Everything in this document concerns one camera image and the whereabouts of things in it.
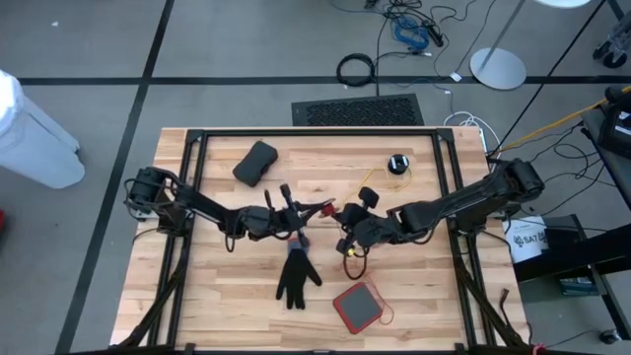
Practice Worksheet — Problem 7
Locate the brown strap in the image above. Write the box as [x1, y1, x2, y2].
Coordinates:
[497, 288, 514, 326]

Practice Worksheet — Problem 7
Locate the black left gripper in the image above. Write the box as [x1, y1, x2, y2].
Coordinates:
[244, 183, 337, 248]

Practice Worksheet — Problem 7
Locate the black zippered case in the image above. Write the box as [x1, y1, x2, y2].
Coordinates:
[232, 140, 279, 188]

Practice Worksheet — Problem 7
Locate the black caster chair base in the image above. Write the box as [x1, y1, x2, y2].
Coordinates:
[594, 19, 631, 69]

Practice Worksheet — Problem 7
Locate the red square box grey lid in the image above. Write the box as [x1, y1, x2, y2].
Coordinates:
[331, 281, 385, 335]

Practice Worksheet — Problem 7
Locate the black equipment cart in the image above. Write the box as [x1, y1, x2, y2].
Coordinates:
[512, 106, 631, 341]

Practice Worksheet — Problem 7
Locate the black electronics box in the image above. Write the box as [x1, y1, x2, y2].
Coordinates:
[603, 84, 631, 160]

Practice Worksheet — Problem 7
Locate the black glove grey red cuff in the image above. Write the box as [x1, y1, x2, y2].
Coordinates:
[274, 237, 324, 311]

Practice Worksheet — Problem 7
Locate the blue floor cable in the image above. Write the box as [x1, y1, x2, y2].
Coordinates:
[392, 17, 431, 50]

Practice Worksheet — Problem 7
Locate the black power strip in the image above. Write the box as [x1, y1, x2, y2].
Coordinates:
[422, 19, 446, 48]

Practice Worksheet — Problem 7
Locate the black floor vent grate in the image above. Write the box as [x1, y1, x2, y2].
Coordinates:
[291, 93, 426, 127]

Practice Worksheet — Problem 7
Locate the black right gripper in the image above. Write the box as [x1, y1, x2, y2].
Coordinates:
[333, 185, 395, 256]

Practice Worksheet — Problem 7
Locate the yellow floor extension cord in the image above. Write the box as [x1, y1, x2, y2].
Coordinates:
[501, 86, 631, 152]

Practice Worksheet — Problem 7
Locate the grey round-base pedestal stand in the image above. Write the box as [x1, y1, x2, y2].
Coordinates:
[468, 0, 593, 92]

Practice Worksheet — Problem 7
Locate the thin red cord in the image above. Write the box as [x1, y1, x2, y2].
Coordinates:
[319, 201, 395, 326]

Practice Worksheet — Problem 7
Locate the black spool for yellow cord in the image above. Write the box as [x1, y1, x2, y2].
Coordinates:
[387, 153, 411, 176]

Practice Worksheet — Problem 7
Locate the black metal table frame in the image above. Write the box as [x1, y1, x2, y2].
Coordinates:
[112, 127, 531, 355]

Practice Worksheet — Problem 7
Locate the white plastic bin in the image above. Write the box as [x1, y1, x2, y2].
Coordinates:
[0, 68, 86, 190]

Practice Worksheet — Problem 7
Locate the coiled black floor cable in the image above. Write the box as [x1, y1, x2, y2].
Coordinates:
[336, 52, 378, 89]

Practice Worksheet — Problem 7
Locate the white floor cable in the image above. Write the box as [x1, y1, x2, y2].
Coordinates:
[442, 110, 503, 159]

